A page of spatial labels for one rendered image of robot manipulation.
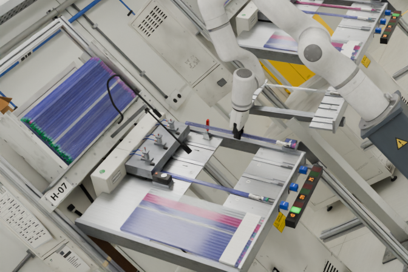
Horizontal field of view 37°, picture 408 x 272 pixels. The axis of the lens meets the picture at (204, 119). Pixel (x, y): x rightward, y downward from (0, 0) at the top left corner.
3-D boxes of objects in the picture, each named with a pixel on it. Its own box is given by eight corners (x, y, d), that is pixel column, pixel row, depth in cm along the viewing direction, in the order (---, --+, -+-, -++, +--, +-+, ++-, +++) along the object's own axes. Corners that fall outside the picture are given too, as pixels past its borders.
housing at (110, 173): (169, 136, 289) (165, 112, 281) (112, 204, 255) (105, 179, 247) (155, 132, 292) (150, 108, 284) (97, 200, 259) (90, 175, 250)
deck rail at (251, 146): (306, 163, 261) (306, 152, 258) (304, 166, 260) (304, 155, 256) (164, 130, 291) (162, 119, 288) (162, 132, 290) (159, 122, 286)
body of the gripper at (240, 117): (238, 93, 250) (236, 114, 257) (227, 107, 243) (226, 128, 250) (254, 99, 247) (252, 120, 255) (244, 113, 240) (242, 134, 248)
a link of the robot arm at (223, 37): (229, 16, 243) (256, 84, 251) (203, 31, 233) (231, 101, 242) (245, 12, 236) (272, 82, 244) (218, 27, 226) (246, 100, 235)
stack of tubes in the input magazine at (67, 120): (137, 94, 280) (95, 53, 277) (71, 163, 245) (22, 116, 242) (125, 106, 289) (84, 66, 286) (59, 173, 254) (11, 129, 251)
